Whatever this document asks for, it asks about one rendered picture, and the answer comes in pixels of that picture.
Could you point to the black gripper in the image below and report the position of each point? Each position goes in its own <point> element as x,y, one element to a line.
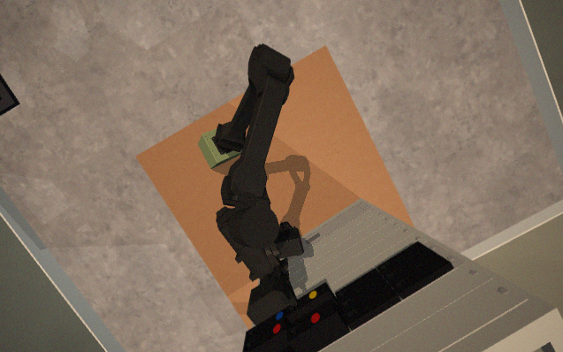
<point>274,292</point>

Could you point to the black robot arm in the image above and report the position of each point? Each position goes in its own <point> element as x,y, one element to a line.
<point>252,223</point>

